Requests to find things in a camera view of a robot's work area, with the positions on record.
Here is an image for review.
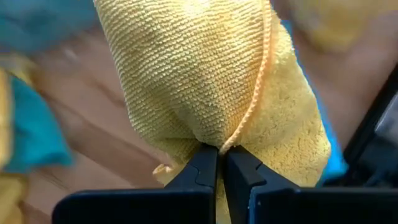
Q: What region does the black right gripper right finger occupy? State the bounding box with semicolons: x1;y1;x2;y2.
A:
223;144;398;224

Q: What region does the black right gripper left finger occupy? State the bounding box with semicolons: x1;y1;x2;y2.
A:
52;143;219;224

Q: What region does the teal microfiber towel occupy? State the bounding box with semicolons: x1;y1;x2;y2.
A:
281;18;348;184
4;76;75;174
0;0;98;54

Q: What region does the yellow microfiber towel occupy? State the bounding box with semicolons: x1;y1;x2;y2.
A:
0;54;30;224
287;0;398;54
93;0;332;224

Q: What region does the black aluminium table frame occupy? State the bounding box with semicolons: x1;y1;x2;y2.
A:
341;63;398;189

